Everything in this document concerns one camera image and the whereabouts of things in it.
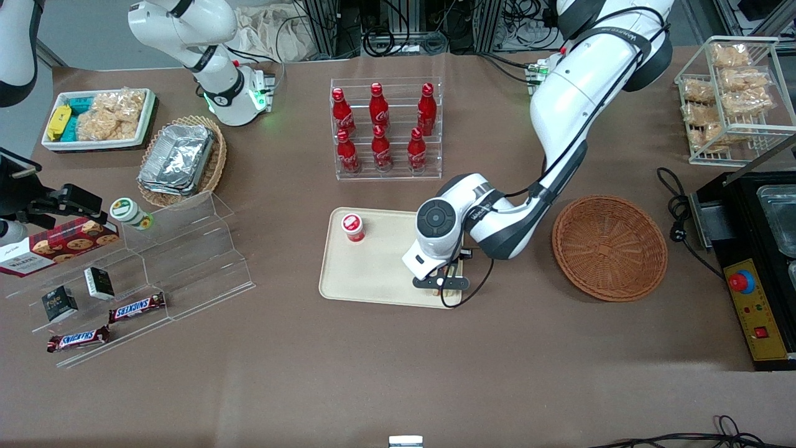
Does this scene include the black metal appliance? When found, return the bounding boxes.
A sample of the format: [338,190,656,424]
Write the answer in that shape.
[689,134,796,373]

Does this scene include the brown Snickers bar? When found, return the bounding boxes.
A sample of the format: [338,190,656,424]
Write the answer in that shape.
[108,292,167,325]
[46,325,111,354]

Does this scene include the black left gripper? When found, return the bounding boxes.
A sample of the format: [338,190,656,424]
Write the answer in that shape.
[438,246,474,281]

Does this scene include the grey coiled cable bundle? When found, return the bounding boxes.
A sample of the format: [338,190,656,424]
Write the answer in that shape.
[363,27,450,57]

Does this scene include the yellow snack packet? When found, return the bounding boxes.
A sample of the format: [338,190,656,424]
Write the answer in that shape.
[46,104,73,142]

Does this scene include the white wire basket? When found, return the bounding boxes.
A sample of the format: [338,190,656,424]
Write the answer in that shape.
[674,35,796,166]

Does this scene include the clear acrylic stepped shelf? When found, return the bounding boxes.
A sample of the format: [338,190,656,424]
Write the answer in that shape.
[5,189,257,369]

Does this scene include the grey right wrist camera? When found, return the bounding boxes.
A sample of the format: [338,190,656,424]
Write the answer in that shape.
[0,219,29,248]

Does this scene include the red tartan cookie box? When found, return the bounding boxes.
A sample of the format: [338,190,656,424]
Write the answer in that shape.
[0,216,121,278]

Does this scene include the red emergency stop button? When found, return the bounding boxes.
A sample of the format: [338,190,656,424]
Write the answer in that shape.
[728,270,757,295]

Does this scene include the steel food pan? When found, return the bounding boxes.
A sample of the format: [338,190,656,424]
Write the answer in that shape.
[755,184,796,259]

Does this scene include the small black carton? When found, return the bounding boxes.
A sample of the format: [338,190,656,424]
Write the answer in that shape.
[83,266,116,301]
[41,284,80,324]

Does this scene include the beige crumpled cloth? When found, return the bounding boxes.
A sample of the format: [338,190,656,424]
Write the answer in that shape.
[233,5,313,63]

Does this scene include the black floor cables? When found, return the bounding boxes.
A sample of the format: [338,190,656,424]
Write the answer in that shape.
[588,415,796,448]

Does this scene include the black power cable with plug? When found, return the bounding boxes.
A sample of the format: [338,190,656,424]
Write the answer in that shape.
[657,167,726,278]

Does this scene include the yellow control panel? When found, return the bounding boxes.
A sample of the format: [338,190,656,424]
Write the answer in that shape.
[721,258,792,363]

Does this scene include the brown wicker basket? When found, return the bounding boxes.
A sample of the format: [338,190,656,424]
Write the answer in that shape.
[551,195,669,304]

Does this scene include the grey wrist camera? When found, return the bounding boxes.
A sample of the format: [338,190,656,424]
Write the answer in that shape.
[0,219,29,248]
[412,276,471,293]

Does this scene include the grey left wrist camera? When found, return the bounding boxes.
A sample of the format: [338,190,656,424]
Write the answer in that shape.
[412,276,471,293]

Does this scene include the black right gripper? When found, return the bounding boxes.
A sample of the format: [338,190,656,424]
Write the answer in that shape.
[0,148,104,230]

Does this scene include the black tangled cable bundle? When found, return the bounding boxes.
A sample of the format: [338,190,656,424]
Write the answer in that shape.
[497,0,563,52]

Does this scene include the red lidded small cup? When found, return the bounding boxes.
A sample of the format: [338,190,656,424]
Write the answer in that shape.
[340,212,366,244]

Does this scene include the green and white cup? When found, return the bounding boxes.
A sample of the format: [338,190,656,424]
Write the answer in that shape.
[109,197,154,231]

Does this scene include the stacked aluminium foil containers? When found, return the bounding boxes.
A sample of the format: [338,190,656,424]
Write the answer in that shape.
[137,124,216,197]

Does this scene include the light wicker oval basket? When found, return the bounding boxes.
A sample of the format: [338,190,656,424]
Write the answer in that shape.
[137,114,228,210]

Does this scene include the beige plastic tray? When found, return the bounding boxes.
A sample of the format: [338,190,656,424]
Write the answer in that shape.
[318,207,466,310]

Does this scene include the clear acrylic bottle rack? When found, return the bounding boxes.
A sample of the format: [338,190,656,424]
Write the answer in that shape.
[329,77,444,182]

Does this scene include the white rectangular plastic bin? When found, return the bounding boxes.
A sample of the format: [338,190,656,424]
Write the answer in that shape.
[41,88,157,152]

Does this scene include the clear rice cracker bag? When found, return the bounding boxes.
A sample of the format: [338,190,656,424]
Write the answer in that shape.
[92,86,148,123]
[75,110,139,142]

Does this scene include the red cola bottle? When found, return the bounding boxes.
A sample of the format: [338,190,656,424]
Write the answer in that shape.
[416,82,438,136]
[369,82,391,129]
[335,128,361,174]
[331,87,357,138]
[407,128,428,172]
[371,124,394,172]

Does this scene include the aluminium frame rack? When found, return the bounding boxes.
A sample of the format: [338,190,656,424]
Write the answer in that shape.
[301,0,506,60]

